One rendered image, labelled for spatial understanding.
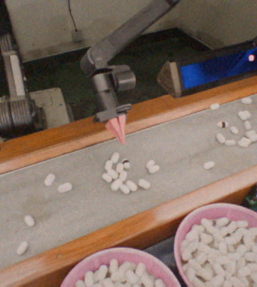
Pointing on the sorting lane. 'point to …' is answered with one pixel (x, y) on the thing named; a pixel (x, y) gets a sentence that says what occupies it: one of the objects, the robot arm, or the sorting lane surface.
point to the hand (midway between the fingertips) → (122, 141)
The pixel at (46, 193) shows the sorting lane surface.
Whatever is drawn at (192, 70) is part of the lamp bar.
